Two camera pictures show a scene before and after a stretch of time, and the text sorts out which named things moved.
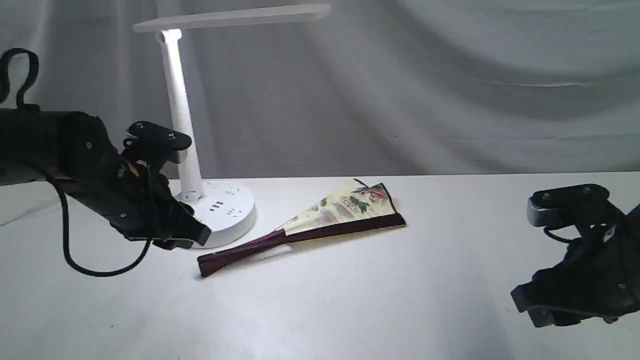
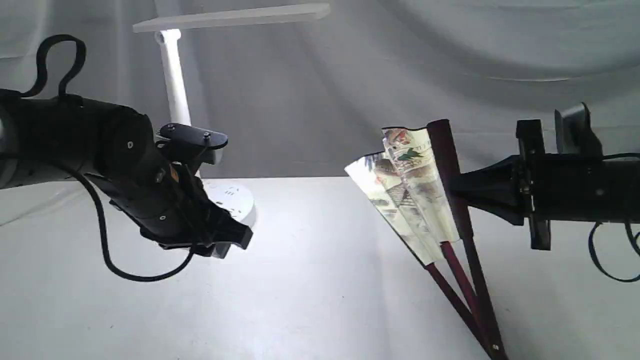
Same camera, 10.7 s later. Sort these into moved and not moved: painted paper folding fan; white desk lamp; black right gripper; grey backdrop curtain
Moved: painted paper folding fan; black right gripper
Not moved: grey backdrop curtain; white desk lamp
